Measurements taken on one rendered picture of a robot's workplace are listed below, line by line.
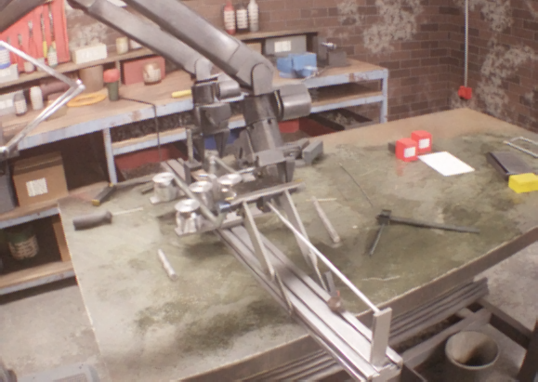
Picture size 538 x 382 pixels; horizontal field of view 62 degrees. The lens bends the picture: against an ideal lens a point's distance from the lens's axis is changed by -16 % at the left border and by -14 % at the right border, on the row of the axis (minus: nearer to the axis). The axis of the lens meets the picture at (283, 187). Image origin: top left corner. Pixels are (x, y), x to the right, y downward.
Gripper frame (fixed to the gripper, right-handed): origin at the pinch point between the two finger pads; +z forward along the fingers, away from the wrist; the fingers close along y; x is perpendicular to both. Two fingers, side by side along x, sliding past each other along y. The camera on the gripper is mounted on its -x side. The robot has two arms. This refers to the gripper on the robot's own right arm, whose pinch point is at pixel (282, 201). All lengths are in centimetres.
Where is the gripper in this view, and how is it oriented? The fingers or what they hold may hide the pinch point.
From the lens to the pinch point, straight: 95.1
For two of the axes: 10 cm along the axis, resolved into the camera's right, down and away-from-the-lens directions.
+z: 2.7, 9.6, -0.5
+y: -8.8, 2.3, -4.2
